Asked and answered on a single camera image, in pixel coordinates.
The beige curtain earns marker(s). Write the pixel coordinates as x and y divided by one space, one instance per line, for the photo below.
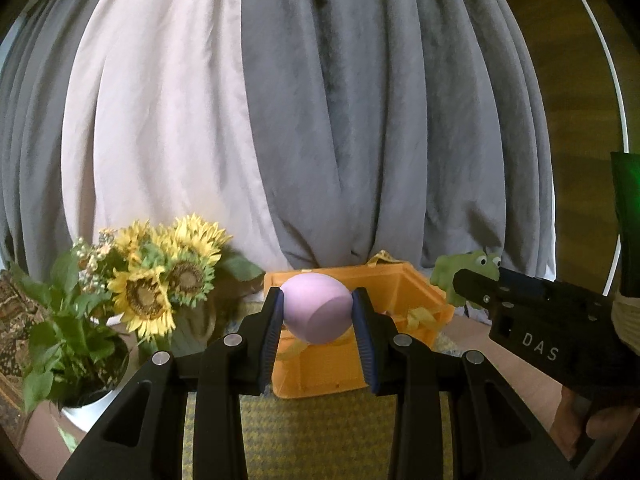
165 110

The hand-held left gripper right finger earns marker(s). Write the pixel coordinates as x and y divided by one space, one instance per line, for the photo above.
364 345

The pink soft ball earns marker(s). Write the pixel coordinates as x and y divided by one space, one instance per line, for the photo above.
315 305

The sunflower bouquet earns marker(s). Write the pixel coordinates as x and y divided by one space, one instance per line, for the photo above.
150 290

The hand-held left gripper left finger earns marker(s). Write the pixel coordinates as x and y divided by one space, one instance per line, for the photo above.
272 342

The white curved tube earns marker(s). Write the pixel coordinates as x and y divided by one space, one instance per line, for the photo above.
612 75

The person's right hand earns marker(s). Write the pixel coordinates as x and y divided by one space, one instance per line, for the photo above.
617 420

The yellow-green knitted mat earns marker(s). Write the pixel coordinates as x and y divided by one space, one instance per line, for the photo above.
320 435

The white sheer curtain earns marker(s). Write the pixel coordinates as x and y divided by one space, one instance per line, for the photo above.
550 245

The grey curtain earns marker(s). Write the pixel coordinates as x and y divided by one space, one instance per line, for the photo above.
375 110
30 160

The brown patterned cloth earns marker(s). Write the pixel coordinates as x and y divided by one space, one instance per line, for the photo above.
17 330

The green plant in white pot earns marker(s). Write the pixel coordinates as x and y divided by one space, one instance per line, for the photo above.
70 340

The orange plastic basket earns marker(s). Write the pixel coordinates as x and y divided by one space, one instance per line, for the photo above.
320 375

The green frog plush toy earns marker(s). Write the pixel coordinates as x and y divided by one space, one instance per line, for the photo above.
445 272

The grey ribbed vase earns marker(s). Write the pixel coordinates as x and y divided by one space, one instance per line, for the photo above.
225 310

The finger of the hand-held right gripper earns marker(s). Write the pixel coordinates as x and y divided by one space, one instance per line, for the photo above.
475 287
525 282

